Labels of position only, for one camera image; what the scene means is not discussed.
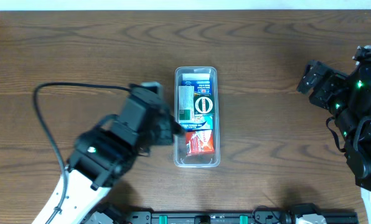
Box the red Panadol box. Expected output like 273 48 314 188
185 130 215 156

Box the white green medicine box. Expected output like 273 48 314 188
179 86 195 122

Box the dark green round-logo box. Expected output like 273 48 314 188
194 95 215 115

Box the blue Kool Fever box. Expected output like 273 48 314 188
179 80 215 131

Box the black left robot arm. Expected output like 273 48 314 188
32 82 184 223

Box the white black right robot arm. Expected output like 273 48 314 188
297 45 371 223

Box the clear plastic container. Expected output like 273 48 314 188
174 67 220 168

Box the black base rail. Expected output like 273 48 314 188
82 203 359 224

